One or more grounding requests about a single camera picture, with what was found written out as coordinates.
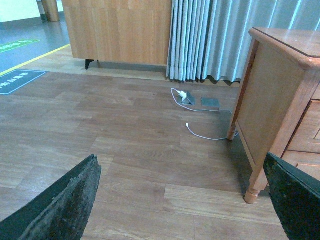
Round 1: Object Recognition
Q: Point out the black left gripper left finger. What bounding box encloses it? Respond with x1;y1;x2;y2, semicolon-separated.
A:
0;154;102;240

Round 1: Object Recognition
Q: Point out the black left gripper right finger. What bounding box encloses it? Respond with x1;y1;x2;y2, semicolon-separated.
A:
263;152;320;240

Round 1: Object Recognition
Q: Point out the wooden nightstand cabinet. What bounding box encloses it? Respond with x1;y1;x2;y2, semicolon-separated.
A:
227;27;320;204

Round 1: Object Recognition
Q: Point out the closed metal floor socket cover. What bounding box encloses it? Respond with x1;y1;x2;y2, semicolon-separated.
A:
201;97;221;108

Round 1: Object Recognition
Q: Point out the dark floor sign sticker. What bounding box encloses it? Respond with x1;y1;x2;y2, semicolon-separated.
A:
0;69;47;95

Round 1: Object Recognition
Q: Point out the open metal floor socket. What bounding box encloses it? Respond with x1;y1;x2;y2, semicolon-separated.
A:
178;91;196;106

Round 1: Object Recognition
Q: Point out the white charger plug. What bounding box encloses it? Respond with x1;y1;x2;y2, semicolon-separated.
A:
178;91;187;99

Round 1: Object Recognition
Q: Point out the green floor sticker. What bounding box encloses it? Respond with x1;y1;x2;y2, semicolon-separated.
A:
0;39;40;53

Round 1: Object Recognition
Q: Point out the grey pleated curtain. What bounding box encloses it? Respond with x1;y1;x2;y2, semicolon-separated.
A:
166;0;320;82

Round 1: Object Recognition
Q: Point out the light wooden partition panel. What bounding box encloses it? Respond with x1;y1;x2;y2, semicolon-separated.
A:
62;0;173;66

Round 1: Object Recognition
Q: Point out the round wooden column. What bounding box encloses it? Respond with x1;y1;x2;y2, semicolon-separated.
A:
42;0;60;22

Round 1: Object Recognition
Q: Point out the white charging cable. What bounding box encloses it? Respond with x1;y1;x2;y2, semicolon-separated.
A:
170;87;240;141

